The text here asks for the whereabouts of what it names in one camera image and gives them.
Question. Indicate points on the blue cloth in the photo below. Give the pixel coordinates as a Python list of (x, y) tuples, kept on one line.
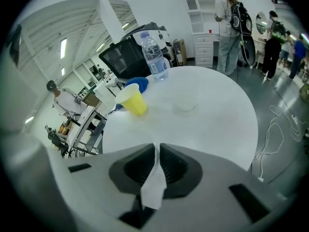
[(138, 82)]

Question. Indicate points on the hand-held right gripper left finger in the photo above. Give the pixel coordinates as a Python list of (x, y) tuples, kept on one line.
[(96, 190)]

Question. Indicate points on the black green backpack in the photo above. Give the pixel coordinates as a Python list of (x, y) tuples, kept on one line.
[(277, 31)]

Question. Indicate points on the clear plastic water bottle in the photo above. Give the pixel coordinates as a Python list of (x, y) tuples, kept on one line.
[(154, 57)]

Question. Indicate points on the cardboard box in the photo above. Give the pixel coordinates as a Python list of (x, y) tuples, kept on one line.
[(179, 52)]

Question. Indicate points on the black oval case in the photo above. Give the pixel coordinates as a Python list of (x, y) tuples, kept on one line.
[(248, 49)]

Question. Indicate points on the round wall mirror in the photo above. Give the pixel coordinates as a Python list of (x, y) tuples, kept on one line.
[(260, 23)]

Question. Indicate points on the black office chair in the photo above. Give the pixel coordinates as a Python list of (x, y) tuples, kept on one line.
[(125, 62)]

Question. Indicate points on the clear plastic cup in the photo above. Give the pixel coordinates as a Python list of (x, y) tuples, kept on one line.
[(155, 178), (184, 103)]

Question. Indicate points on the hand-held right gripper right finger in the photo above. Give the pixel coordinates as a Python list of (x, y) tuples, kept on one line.
[(212, 197)]

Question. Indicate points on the green bag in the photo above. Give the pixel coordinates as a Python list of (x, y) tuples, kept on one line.
[(305, 89)]

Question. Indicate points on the white black-trimmed machine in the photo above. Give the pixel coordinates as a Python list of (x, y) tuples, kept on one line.
[(159, 29)]

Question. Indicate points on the white power strip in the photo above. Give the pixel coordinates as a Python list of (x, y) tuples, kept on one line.
[(260, 178), (295, 118)]

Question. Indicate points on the white cabinet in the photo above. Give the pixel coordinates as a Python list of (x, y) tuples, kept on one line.
[(200, 45)]

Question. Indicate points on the yellow plastic cup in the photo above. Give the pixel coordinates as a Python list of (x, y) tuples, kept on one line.
[(134, 100)]

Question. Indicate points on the white metal-frame table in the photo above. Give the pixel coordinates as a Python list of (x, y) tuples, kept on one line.
[(89, 122)]

